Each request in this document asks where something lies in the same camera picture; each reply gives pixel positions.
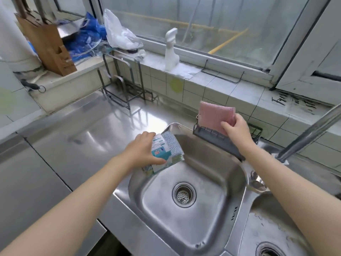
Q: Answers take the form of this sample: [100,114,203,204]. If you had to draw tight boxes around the wooden knife block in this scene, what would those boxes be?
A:
[14,0,78,77]

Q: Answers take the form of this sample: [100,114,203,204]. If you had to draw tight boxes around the person's left forearm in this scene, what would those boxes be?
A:
[0,153,134,256]

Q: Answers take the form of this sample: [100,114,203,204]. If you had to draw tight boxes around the dark sponge holder rack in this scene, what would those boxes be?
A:
[193,114,263,161]

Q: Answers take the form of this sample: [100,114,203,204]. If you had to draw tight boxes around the packaged silver scouring sponges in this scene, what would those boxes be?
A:
[142,131,185,175]

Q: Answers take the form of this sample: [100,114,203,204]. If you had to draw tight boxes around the person's right hand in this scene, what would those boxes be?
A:
[221,113,256,155]

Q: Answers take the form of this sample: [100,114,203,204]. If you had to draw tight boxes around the black handled utensil with ring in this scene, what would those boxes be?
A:
[20,79,46,93]

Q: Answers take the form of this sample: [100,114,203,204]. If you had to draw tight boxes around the white plastic bag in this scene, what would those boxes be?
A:
[103,8,144,51]

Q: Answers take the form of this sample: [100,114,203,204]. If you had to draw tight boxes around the chrome faucet base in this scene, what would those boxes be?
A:
[249,170,268,193]

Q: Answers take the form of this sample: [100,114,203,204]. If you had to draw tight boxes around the chrome faucet spout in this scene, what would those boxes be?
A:
[275,103,341,163]

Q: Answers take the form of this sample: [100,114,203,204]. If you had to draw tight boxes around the black wire dish rack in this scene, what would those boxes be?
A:
[97,47,155,110]

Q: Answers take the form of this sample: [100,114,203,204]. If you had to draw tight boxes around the small stainless steel sink basin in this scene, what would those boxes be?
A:
[238,193,315,256]

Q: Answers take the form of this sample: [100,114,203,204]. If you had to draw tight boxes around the round sink drain strainer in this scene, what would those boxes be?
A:
[256,241,287,256]
[172,182,197,208]

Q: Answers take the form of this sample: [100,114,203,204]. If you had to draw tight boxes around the blue plastic bag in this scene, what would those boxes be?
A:
[28,12,107,63]

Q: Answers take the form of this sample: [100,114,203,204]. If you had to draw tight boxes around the pink dish sponge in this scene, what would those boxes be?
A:
[198,101,236,136]

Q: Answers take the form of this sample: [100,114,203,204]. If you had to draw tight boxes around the black wire bracket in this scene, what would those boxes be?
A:
[201,60,245,84]

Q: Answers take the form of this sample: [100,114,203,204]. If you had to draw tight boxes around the person's left hand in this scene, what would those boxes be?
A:
[123,131,167,171]

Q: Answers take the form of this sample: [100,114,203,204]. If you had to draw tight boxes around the person's right forearm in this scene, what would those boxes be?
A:
[238,145,341,256]

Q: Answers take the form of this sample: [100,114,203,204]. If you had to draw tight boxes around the aluminium window frame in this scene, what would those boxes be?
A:
[52,0,341,97]

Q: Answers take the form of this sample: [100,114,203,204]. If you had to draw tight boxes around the white spray bottle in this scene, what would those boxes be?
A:
[164,28,180,72]

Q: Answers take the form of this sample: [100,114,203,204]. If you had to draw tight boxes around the white pipe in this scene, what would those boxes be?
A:
[0,2,43,73]

